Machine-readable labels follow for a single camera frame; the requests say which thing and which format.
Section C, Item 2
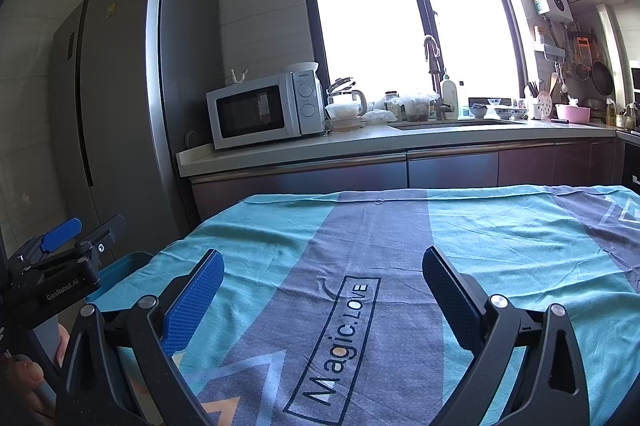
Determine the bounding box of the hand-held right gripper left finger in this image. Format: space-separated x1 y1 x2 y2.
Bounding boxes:
55 249 225 426

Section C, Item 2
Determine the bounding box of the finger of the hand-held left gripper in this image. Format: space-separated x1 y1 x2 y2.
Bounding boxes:
75 214 126 257
10 217 83 263

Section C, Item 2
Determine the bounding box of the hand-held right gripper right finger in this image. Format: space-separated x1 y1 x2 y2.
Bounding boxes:
421 246 591 426

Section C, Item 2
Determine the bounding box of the blue plastic bin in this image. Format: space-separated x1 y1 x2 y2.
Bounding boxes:
85 251 153 307

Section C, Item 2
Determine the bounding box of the person's left hand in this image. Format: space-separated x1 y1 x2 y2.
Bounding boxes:
0 323 71 426

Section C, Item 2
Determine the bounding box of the teal and grey printed blanket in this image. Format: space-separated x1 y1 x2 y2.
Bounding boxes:
87 183 640 426

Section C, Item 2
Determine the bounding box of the grey refrigerator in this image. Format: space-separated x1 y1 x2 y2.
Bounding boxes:
47 0 221 257

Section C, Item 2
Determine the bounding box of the kitchen counter with brown cabinets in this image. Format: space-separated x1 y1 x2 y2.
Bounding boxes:
176 121 640 222

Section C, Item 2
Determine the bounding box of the steel kitchen sink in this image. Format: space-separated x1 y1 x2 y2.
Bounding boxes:
395 119 526 129

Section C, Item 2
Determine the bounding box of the white microwave oven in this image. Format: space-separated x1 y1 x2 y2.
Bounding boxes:
206 71 326 150

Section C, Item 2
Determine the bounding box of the clear bag of food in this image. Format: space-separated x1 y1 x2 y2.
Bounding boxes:
402 94 436 122

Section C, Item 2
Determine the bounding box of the white soap bottle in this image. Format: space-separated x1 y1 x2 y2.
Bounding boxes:
441 76 460 119

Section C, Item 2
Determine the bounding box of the brown food container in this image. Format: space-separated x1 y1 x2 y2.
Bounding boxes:
330 117 366 133

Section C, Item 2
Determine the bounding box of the white dotted utensil holder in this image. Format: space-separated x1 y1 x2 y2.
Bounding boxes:
525 79 553 119

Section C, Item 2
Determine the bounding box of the steel kitchen faucet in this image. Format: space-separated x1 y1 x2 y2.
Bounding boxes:
424 35 453 121

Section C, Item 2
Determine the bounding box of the pink bowl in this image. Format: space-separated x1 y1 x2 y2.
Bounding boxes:
556 104 590 125

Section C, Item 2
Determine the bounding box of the black built-in oven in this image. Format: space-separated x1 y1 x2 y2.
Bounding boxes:
622 141 640 194

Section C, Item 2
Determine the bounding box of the glass kettle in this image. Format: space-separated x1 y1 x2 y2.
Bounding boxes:
327 77 369 107

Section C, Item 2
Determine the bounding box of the black frying pan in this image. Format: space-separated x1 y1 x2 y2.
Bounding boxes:
591 41 615 96

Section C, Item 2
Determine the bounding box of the large kitchen window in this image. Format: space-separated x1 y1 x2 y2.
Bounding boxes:
295 0 531 119

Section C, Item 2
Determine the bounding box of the white wall rack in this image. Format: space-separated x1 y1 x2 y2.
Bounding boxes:
534 41 566 60

